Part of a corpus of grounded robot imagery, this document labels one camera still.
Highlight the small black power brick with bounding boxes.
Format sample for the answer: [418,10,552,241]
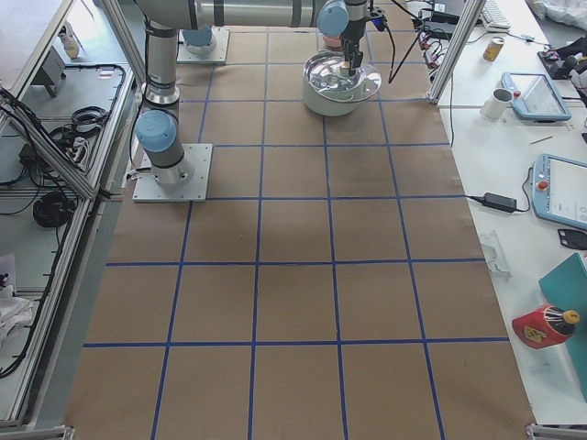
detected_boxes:
[482,192,517,213]

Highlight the clear plastic holder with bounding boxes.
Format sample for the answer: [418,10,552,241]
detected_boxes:
[479,231,512,280]

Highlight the coiled black cable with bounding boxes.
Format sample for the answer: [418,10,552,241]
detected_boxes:
[32,191,77,228]

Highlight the red bottle yellow cap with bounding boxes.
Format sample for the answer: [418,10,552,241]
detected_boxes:
[512,303,581,349]

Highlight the power strip with plugs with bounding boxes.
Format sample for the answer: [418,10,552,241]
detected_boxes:
[418,27,449,72]

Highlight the teach pendant tablet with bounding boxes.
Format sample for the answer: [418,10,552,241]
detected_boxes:
[531,154,586,229]
[501,72,571,122]

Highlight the near teach pendant tablet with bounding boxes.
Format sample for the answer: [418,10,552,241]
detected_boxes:
[531,154,586,229]

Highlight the teal box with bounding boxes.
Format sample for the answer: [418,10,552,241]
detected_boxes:
[538,253,587,398]

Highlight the white mug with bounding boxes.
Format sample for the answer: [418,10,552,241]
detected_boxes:
[480,88,513,120]

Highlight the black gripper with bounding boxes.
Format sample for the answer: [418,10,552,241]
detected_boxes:
[341,0,369,76]

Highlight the white steel cooking pot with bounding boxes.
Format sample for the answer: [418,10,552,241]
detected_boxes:
[303,71,360,116]

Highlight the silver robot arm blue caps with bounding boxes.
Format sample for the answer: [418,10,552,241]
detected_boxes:
[134,0,370,187]

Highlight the shiny steel pot lid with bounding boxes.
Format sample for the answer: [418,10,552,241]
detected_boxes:
[304,51,382,103]

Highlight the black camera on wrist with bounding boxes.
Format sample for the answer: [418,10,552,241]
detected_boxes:
[368,5,388,32]

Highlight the far teach pendant tablet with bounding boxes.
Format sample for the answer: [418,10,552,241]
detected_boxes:
[501,72,571,122]

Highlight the yellow drink can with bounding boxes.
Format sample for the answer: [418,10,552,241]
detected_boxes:
[482,37,504,62]

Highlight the white crumpled cloth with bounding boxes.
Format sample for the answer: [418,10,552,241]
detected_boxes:
[0,254,36,349]

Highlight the brown paper table mat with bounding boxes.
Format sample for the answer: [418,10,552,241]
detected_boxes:
[64,3,533,439]

